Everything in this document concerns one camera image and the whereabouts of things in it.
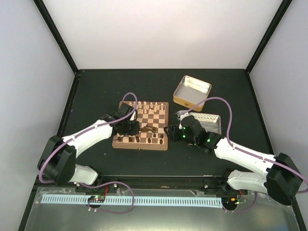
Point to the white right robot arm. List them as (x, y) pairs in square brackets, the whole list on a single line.
[(274, 175)]

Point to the left black frame post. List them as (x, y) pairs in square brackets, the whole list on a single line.
[(56, 34)]

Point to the white queen piece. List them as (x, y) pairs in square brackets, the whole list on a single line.
[(145, 104)]

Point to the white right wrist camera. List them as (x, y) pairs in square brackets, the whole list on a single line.
[(180, 115)]

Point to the wooden chess board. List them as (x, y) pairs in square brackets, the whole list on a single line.
[(159, 120)]

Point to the right controller circuit board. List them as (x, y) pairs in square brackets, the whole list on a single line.
[(231, 201)]

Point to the black frame post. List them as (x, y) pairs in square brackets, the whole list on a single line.
[(56, 34), (282, 9)]

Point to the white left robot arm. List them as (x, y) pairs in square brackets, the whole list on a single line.
[(58, 161)]

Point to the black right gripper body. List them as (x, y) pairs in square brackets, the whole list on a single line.
[(176, 137)]

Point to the right black frame post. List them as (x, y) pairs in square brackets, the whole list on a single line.
[(282, 9)]

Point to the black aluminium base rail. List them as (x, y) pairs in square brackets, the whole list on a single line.
[(156, 183)]

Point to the gold square tin box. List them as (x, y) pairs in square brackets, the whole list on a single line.
[(191, 91)]

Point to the left controller circuit board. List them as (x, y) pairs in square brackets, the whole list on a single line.
[(96, 199)]

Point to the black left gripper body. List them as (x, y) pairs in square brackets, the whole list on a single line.
[(130, 131)]

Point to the silver patterned tin lid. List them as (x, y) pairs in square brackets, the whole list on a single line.
[(210, 122)]

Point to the controller circuit board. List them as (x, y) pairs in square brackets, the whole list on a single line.
[(96, 199), (231, 201)]

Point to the white slotted cable duct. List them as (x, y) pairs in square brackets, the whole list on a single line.
[(136, 200)]

